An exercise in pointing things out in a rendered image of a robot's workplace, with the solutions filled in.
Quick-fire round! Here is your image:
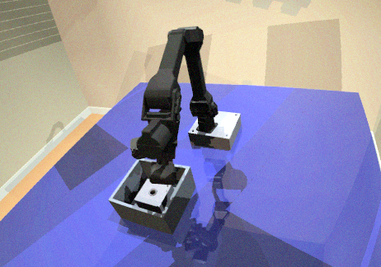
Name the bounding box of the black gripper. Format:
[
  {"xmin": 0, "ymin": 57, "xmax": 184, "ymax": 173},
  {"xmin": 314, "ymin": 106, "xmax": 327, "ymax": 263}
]
[{"xmin": 149, "ymin": 137, "xmax": 177, "ymax": 185}]

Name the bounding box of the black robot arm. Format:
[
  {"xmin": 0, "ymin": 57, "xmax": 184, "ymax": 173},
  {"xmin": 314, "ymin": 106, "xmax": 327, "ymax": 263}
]
[{"xmin": 130, "ymin": 26, "xmax": 219, "ymax": 160}]

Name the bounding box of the white square plate with hole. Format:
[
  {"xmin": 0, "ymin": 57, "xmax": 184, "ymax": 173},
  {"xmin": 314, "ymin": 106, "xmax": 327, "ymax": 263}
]
[{"xmin": 134, "ymin": 179, "xmax": 174, "ymax": 214}]

